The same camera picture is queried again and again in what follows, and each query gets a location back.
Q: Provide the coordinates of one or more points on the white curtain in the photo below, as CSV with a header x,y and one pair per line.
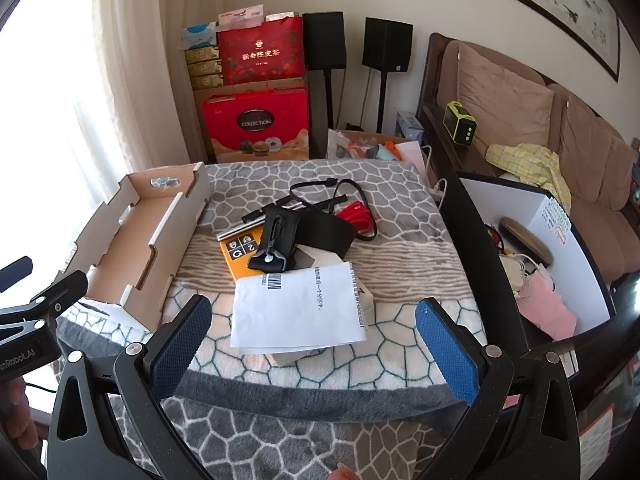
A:
x,y
115,60

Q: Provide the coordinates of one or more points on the white paper sheet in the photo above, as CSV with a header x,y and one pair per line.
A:
x,y
300,310

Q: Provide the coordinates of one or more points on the white cardboard box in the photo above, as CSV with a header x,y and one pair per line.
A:
x,y
127,245

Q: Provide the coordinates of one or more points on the person's left hand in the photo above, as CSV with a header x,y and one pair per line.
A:
x,y
17,422

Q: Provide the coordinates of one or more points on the blue white tissue pack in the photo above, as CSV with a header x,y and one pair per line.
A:
x,y
199,36

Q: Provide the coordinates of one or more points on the red Chinese tea gift bag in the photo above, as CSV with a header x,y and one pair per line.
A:
x,y
260,52

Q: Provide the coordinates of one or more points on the white storage box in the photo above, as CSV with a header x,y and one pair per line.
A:
x,y
550,200

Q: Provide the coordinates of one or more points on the brown sofa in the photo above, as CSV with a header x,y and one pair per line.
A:
x,y
590,200

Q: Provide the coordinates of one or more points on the black carrying case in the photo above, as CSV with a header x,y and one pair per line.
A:
x,y
275,240

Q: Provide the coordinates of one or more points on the brown sofa cushion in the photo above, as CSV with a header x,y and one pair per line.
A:
x,y
505,100
590,155

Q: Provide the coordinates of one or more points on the green portable device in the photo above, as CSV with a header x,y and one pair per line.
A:
x,y
460,122

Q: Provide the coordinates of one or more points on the yellow checkered cloth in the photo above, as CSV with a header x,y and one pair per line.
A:
x,y
530,162

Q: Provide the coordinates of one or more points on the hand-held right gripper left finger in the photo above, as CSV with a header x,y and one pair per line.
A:
x,y
180,350

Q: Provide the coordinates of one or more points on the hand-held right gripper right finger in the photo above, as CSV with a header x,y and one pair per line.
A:
x,y
445,355

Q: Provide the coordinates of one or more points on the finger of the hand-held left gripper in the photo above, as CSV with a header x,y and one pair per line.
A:
x,y
62,290
14,271

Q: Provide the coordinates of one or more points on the pink paper bag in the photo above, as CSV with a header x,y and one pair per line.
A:
x,y
547,307

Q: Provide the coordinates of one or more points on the black fabric pouch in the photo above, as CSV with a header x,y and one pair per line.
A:
x,y
325,235

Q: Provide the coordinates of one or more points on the black speaker stand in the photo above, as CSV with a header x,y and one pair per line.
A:
x,y
382,102
327,100

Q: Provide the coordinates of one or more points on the pink white box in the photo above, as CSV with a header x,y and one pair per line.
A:
x,y
240,16

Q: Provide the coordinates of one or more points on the brown glasses case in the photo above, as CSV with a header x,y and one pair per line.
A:
x,y
525,237

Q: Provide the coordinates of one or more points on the gold box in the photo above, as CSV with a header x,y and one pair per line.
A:
x,y
205,68
206,81
202,56

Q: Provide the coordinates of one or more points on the yellow booklet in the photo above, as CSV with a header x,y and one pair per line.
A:
x,y
235,255

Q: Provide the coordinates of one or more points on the black plastic bar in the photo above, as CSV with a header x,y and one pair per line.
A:
x,y
255,215

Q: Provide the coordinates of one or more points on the red Collection gift box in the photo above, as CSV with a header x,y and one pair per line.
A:
x,y
255,125

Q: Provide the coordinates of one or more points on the white paper bag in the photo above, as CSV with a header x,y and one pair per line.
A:
x,y
411,157

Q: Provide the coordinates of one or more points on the black speaker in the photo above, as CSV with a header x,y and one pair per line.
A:
x,y
387,45
324,40

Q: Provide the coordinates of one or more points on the open carton of clutter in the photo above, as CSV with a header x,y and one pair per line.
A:
x,y
360,147

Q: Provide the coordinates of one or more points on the blue white box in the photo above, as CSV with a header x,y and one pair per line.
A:
x,y
409,125

